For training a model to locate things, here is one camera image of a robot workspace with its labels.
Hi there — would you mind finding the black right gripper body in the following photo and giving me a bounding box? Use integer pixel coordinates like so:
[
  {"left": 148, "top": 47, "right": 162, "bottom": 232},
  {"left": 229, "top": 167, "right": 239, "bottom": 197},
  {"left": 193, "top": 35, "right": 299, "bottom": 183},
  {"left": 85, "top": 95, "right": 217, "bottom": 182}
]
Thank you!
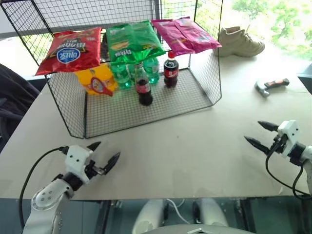
[{"left": 269, "top": 135, "right": 289, "bottom": 155}]

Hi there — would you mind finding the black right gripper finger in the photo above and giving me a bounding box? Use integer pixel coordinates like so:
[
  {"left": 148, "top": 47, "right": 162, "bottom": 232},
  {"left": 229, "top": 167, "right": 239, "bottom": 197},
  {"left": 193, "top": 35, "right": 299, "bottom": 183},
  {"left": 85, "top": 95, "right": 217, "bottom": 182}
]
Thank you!
[
  {"left": 257, "top": 120, "right": 280, "bottom": 132},
  {"left": 244, "top": 136, "right": 271, "bottom": 155}
]

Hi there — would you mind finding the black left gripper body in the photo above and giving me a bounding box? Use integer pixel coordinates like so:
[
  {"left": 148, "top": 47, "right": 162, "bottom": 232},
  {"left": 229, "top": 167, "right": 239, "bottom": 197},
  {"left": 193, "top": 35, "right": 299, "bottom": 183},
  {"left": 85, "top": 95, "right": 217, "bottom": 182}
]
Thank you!
[{"left": 84, "top": 159, "right": 109, "bottom": 182}]

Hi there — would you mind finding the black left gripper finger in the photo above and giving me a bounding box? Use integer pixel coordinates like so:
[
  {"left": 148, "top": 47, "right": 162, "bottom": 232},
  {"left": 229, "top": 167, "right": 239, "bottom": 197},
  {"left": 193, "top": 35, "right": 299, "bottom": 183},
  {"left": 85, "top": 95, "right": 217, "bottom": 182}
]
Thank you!
[
  {"left": 87, "top": 141, "right": 102, "bottom": 153},
  {"left": 104, "top": 152, "right": 121, "bottom": 175}
]

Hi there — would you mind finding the green plastic soda bottle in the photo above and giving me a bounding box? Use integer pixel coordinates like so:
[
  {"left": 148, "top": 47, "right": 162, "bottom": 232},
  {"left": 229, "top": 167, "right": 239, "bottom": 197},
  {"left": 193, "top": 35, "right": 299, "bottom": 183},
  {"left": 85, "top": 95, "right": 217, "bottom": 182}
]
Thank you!
[
  {"left": 143, "top": 56, "right": 160, "bottom": 84},
  {"left": 110, "top": 61, "right": 133, "bottom": 91}
]

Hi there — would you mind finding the glass cola bottle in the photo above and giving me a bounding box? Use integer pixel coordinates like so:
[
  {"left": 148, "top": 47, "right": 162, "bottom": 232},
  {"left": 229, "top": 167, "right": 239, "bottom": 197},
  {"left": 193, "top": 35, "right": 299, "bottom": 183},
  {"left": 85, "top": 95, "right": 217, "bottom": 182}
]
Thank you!
[{"left": 134, "top": 61, "right": 154, "bottom": 106}]

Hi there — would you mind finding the dark box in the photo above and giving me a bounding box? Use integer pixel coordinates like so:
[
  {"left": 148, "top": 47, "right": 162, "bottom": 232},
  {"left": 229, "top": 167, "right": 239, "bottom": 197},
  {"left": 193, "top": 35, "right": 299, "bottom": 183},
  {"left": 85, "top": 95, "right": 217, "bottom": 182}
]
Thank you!
[{"left": 296, "top": 61, "right": 312, "bottom": 95}]

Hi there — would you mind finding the grey rounded robot leg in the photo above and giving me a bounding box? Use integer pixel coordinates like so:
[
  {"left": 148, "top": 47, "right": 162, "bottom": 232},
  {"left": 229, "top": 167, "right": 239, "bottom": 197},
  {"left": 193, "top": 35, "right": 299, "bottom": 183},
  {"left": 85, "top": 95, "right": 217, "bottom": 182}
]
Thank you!
[
  {"left": 132, "top": 198, "right": 169, "bottom": 234},
  {"left": 193, "top": 197, "right": 229, "bottom": 228}
]

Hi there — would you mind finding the yellow snack bag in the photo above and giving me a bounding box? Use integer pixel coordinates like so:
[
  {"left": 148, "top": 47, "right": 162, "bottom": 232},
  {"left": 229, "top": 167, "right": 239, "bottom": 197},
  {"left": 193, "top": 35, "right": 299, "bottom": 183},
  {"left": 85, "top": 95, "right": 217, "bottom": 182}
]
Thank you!
[{"left": 74, "top": 64, "right": 119, "bottom": 96}]

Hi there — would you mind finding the beige shoe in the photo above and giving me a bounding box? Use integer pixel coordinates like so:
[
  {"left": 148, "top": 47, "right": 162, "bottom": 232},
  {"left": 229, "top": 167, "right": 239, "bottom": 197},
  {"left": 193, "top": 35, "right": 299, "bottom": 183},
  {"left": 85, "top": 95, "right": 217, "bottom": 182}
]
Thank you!
[{"left": 214, "top": 25, "right": 266, "bottom": 58}]

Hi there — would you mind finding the dark cloth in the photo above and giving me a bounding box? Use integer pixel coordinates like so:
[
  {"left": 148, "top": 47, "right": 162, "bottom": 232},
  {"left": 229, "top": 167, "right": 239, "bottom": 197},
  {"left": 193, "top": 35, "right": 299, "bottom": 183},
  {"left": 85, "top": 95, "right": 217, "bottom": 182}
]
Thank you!
[{"left": 0, "top": 63, "right": 41, "bottom": 152}]

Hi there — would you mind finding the red chip bag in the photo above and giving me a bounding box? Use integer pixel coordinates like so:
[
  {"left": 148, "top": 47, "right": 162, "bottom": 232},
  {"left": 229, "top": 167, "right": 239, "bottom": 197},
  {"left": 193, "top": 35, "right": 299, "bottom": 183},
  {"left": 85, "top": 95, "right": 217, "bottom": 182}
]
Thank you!
[{"left": 35, "top": 26, "right": 103, "bottom": 77}]

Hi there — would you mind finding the grey robot torso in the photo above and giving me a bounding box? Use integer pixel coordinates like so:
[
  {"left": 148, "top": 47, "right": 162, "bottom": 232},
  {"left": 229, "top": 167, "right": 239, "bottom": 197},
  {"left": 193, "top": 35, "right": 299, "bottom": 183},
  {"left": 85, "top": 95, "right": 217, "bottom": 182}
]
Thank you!
[{"left": 145, "top": 223, "right": 257, "bottom": 234}]

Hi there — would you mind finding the green chip bag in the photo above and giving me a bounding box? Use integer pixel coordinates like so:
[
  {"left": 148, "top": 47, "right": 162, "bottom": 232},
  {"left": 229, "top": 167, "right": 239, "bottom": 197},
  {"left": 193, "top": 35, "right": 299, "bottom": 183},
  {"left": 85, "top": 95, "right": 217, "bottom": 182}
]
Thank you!
[{"left": 105, "top": 19, "right": 167, "bottom": 66}]

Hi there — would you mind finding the pink chip bag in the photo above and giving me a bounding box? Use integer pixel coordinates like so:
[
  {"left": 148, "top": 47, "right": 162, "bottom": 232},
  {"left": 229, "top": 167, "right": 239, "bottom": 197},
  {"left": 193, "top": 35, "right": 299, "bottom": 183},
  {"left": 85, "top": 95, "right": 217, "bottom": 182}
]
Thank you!
[{"left": 151, "top": 17, "right": 223, "bottom": 57}]

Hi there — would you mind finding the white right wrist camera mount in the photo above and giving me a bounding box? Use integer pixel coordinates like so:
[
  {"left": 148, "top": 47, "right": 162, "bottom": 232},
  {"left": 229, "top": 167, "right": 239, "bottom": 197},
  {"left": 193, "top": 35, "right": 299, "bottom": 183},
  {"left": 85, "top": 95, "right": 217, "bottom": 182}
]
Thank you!
[{"left": 277, "top": 119, "right": 300, "bottom": 158}]

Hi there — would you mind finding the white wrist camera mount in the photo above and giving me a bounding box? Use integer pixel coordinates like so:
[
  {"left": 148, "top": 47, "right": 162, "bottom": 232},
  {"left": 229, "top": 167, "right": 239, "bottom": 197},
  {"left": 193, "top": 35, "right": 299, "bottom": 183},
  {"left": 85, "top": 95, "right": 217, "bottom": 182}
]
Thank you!
[
  {"left": 277, "top": 119, "right": 300, "bottom": 158},
  {"left": 65, "top": 145, "right": 95, "bottom": 184}
]

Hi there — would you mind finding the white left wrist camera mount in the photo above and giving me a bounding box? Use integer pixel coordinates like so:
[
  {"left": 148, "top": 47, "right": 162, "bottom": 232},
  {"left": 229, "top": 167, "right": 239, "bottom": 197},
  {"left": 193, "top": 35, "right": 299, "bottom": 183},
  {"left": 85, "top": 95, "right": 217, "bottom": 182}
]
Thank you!
[{"left": 65, "top": 145, "right": 95, "bottom": 184}]

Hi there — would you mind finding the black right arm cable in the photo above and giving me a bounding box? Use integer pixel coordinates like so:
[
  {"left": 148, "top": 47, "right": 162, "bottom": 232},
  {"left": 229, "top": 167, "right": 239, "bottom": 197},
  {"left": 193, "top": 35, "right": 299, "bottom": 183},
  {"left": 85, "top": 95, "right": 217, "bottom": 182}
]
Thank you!
[{"left": 265, "top": 145, "right": 312, "bottom": 200}]

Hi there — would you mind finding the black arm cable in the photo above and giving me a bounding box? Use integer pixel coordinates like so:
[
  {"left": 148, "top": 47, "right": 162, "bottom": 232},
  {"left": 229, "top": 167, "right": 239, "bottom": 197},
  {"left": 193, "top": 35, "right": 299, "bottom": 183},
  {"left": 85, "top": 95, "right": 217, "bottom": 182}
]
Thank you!
[
  {"left": 19, "top": 146, "right": 69, "bottom": 230},
  {"left": 265, "top": 145, "right": 312, "bottom": 200}
]

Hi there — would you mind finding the hammer with black orange handle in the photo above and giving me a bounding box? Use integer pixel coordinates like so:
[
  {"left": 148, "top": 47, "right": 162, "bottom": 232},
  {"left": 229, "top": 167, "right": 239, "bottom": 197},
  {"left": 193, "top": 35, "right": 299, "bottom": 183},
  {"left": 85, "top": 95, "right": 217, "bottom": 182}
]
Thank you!
[{"left": 254, "top": 78, "right": 291, "bottom": 99}]

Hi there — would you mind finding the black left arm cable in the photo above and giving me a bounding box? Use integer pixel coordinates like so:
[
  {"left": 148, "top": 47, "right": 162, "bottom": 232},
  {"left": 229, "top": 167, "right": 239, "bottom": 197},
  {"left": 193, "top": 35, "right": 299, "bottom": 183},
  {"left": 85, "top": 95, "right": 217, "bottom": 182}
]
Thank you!
[{"left": 19, "top": 146, "right": 69, "bottom": 230}]

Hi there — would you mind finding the black wire mesh rack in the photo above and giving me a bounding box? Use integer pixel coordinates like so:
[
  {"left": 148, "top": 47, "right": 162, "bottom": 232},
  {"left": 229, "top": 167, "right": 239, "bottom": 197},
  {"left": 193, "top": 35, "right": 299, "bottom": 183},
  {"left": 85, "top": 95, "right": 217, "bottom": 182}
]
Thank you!
[{"left": 0, "top": 0, "right": 224, "bottom": 139}]

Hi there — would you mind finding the white cable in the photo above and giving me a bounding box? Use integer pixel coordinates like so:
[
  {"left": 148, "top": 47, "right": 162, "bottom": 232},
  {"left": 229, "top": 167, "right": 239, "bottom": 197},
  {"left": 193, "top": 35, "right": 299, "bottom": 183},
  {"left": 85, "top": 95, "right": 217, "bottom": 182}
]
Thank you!
[{"left": 165, "top": 198, "right": 191, "bottom": 225}]

